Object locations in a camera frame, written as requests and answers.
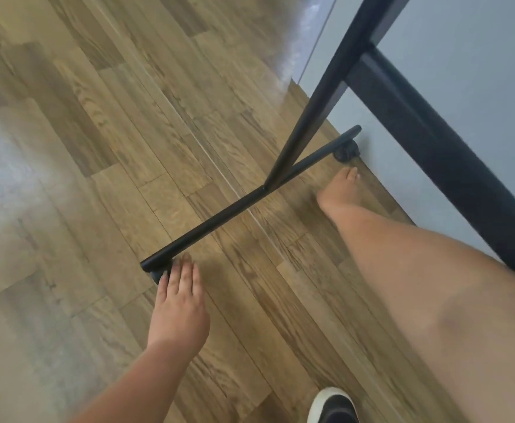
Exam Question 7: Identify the person's left hand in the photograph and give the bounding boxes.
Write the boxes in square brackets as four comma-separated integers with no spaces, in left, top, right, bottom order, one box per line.
[147,253,211,354]

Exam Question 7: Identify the person's left forearm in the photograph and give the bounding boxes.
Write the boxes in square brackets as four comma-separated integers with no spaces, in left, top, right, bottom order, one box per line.
[69,339,202,423]

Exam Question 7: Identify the black shoe with white sole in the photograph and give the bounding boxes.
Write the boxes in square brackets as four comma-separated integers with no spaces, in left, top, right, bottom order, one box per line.
[307,387,360,423]

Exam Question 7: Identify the person's right leg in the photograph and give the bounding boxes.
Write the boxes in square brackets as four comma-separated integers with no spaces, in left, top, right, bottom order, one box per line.
[317,166,515,423]

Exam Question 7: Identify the black metal rack frame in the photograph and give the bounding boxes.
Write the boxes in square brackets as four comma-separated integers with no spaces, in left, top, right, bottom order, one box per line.
[140,0,515,289]

